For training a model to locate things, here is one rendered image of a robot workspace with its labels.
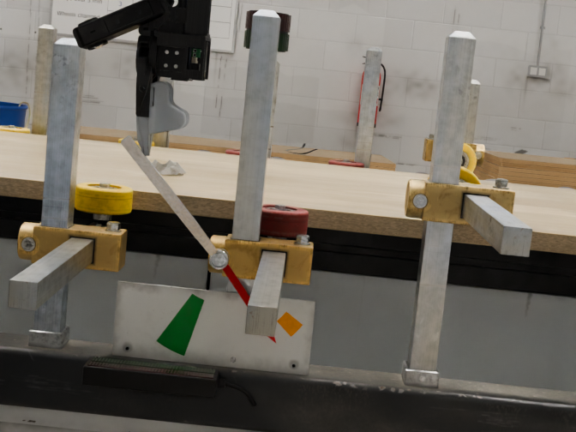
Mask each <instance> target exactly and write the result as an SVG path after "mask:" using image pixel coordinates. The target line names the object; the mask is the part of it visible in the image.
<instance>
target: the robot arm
mask: <svg viewBox="0 0 576 432"><path fill-rule="evenodd" d="M174 2H175V1H174V0H140V1H139V2H136V3H133V4H130V5H129V6H126V7H124V8H122V9H119V10H117V11H114V12H112V13H110V14H108V15H104V16H102V17H100V18H98V17H94V18H92V19H88V20H85V21H84V22H82V23H80V24H78V27H76V28H74V29H73V34H74V37H75V40H76V43H77V44H78V46H79V47H80V48H83V49H86V50H87V49H88V50H89V51H91V50H94V49H98V48H100V47H102V46H103V45H106V44H108V41H109V40H111V39H114V38H116V37H119V36H121V35H123V34H126V33H129V32H131V31H133V30H136V29H137V28H139V29H138V32H139V34H140V35H139V37H138V42H137V51H136V59H135V67H136V73H137V76H136V101H135V103H136V105H135V114H136V131H137V141H138V143H139V145H140V147H141V150H142V152H143V153H144V154H145V155H146V156H149V155H150V152H151V146H152V142H153V134H157V133H161V132H166V131H172V130H177V129H181V128H184V127H185V126H187V124H188V123H189V114H188V112H187V111H186V110H184V109H183V108H181V107H180V106H178V105H176V104H175V103H174V100H173V94H174V90H173V87H172V85H171V84H170V83H169V82H167V81H159V78H160V77H169V78H171V80H174V81H193V80H195V81H204V80H208V70H209V59H210V49H211V38H210V34H209V27H210V16H211V6H212V0H178V3H177V5H176V6H174V7H172V6H173V4H174Z"/></svg>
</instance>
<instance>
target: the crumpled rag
mask: <svg viewBox="0 0 576 432"><path fill-rule="evenodd" d="M152 164H153V166H154V167H155V168H156V170H157V171H158V172H159V173H160V174H162V175H165V174H167V175H168V174H174V175H177V174H178V173H180V174H182V175H183V173H184V174H185V173H186V171H185V170H184V169H183V168H182V167H181V166H180V164H178V162H173V161H171V160H168V162H166V163H165V164H160V162H158V160H156V159H155V160H154V161H153V162H152Z"/></svg>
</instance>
